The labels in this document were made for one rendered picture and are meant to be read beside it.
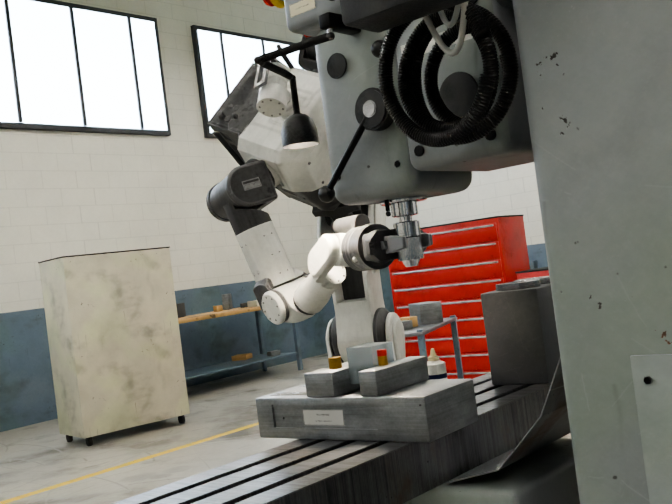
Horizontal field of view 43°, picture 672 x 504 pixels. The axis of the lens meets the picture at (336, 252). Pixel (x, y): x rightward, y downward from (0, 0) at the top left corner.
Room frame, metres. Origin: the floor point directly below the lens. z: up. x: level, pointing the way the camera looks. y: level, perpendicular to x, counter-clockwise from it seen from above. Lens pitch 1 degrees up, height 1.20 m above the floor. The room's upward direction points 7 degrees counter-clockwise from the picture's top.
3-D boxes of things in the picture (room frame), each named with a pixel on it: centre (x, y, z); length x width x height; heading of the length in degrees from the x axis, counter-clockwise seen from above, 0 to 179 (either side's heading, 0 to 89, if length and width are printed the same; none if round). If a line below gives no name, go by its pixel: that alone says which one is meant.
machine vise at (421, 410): (1.42, -0.01, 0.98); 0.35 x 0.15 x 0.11; 52
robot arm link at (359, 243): (1.60, -0.09, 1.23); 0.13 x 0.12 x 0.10; 118
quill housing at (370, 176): (1.52, -0.13, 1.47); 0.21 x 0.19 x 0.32; 140
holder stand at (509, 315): (1.77, -0.39, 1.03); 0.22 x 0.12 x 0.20; 147
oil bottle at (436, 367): (1.53, -0.15, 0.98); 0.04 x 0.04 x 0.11
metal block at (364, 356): (1.41, -0.03, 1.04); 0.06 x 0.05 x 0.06; 142
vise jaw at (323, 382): (1.44, 0.01, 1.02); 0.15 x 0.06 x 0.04; 142
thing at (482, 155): (1.39, -0.28, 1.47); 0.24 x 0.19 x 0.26; 140
